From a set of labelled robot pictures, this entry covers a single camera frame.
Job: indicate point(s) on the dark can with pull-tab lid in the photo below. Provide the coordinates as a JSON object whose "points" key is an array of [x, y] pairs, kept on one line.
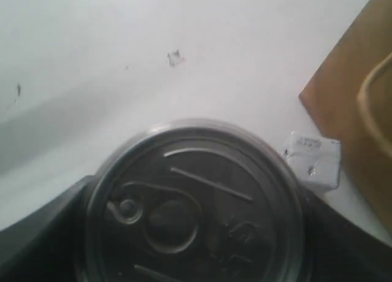
{"points": [[193, 201]]}

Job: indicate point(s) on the small white blue milk carton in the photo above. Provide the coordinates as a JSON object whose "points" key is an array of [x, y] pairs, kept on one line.
{"points": [[315, 160]]}

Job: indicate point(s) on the brown paper shopping bag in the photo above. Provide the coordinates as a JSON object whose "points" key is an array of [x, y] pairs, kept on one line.
{"points": [[349, 99]]}

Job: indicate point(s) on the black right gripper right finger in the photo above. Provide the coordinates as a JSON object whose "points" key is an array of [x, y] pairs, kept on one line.
{"points": [[338, 250]]}

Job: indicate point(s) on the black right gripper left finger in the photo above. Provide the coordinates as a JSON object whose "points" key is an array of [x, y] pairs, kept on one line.
{"points": [[43, 245]]}

